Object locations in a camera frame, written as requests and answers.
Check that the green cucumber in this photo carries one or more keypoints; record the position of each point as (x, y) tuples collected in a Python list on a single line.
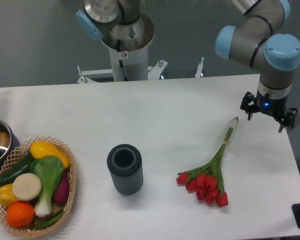
[(19, 168)]

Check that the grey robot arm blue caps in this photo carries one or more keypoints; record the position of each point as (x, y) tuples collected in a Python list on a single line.
[(275, 56)]

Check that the purple sweet potato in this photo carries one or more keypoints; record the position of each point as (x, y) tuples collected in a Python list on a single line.
[(61, 194)]

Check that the orange fruit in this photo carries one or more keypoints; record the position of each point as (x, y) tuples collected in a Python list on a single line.
[(20, 214)]

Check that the dark grey ribbed vase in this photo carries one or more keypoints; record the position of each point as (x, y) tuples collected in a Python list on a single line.
[(125, 165)]

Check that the beige round bun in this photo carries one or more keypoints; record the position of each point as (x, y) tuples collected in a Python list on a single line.
[(26, 186)]

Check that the green bok choy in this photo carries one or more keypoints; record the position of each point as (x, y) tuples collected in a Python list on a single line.
[(49, 170)]

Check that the green bean pod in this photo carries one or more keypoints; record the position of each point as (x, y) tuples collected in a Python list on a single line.
[(50, 221)]

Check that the white metal frame bracket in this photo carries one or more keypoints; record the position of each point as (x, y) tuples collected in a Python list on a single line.
[(124, 73)]

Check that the woven wicker basket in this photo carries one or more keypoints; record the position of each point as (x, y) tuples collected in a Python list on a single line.
[(28, 231)]

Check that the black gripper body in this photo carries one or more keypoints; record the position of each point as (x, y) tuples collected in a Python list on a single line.
[(275, 108)]

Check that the yellow bell pepper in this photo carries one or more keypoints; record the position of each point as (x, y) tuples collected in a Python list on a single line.
[(7, 197)]

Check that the yellow squash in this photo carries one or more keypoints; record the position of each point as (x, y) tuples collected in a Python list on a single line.
[(40, 149)]

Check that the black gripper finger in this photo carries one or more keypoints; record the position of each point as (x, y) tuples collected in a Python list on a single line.
[(249, 105), (286, 118)]

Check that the robot base pedestal column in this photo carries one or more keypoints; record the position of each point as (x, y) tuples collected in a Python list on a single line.
[(120, 26)]

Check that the red tulip bouquet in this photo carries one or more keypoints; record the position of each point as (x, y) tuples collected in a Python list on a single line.
[(207, 181)]

